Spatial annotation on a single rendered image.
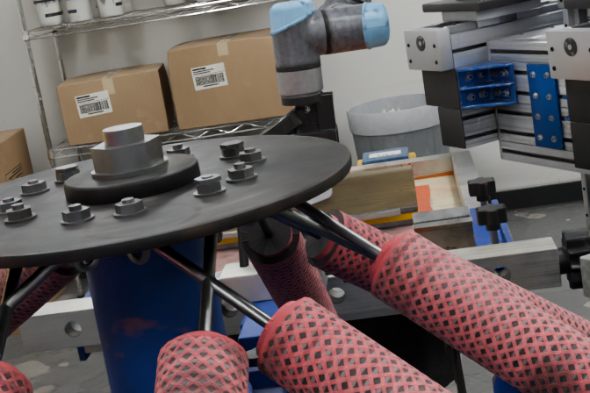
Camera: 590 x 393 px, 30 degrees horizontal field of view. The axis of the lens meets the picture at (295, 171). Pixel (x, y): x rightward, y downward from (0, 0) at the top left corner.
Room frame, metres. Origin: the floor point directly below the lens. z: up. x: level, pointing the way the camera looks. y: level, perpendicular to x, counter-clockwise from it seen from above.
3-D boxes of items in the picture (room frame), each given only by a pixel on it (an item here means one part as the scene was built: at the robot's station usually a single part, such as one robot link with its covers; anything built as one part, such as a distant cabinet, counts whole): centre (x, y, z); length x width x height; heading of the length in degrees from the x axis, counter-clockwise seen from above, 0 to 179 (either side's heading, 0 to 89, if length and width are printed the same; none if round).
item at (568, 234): (1.29, -0.31, 1.02); 0.07 x 0.06 x 0.07; 173
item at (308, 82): (1.82, -0.03, 1.22); 0.08 x 0.08 x 0.05
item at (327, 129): (1.82, -0.04, 1.14); 0.09 x 0.08 x 0.12; 84
